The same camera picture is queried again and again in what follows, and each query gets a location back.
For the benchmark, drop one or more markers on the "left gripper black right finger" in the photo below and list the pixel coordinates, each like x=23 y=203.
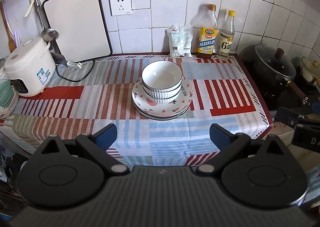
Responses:
x=230 y=146

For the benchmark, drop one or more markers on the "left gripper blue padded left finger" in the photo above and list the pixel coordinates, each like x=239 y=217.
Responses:
x=95 y=147

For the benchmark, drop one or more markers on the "pink rabbit pattern plate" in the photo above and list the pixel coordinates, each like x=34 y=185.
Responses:
x=161 y=109

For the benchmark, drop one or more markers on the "white ribbed bowl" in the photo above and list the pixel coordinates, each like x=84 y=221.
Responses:
x=162 y=90
x=161 y=74
x=162 y=101

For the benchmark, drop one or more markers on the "teal egg pattern plate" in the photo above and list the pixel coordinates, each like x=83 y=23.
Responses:
x=8 y=98

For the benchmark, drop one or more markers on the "striped red blue table mat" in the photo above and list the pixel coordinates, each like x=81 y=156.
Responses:
x=148 y=133

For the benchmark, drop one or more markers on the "cream pot with lid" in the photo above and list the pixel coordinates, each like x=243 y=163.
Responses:
x=309 y=70

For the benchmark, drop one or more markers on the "black wok with glass lid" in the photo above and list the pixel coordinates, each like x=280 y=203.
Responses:
x=274 y=74

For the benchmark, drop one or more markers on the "white vinegar bottle yellow cap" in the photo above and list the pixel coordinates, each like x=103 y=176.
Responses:
x=226 y=36

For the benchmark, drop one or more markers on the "cooking wine bottle yellow label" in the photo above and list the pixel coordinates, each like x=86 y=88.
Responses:
x=208 y=33

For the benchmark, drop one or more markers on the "white plastic seasoning bag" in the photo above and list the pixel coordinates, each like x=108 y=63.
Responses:
x=180 y=38

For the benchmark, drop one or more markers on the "hanging metal ladle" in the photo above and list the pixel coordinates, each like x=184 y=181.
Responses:
x=48 y=34

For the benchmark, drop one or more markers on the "white cutting board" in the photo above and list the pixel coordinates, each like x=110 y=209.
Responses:
x=81 y=26

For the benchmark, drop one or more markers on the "white wall socket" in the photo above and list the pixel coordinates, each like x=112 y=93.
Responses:
x=120 y=7

